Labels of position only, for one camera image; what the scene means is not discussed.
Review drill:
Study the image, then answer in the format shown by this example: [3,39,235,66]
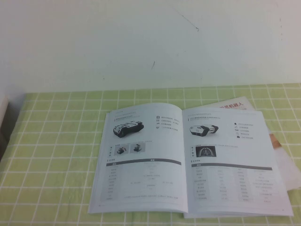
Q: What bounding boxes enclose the white product catalogue book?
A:
[87,103,293,218]

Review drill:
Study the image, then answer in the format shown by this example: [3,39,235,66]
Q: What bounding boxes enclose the grey white box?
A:
[0,94,15,163]

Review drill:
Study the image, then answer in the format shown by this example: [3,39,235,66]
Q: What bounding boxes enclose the green checked tablecloth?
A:
[0,83,301,226]

